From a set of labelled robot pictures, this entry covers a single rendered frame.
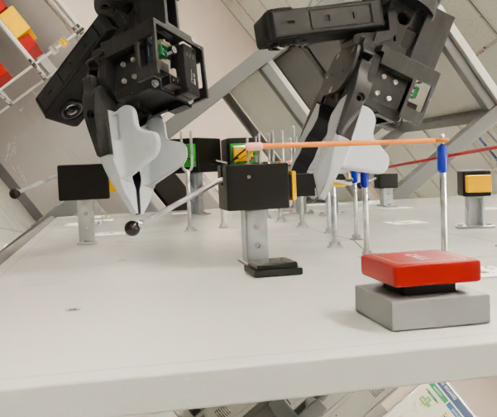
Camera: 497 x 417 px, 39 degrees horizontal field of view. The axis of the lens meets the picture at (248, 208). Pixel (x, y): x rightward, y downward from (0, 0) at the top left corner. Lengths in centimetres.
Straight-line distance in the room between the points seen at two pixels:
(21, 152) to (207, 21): 265
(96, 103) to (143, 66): 5
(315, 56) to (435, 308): 135
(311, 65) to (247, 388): 141
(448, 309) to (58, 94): 43
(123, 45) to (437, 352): 39
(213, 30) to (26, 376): 823
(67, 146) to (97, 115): 766
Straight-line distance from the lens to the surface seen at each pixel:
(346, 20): 64
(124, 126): 61
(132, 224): 61
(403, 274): 37
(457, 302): 38
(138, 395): 32
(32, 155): 832
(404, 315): 37
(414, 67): 65
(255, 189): 61
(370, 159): 61
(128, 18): 66
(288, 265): 56
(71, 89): 68
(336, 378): 33
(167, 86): 61
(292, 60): 168
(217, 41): 847
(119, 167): 60
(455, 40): 175
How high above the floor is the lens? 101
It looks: 7 degrees up
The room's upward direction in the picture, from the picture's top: 51 degrees clockwise
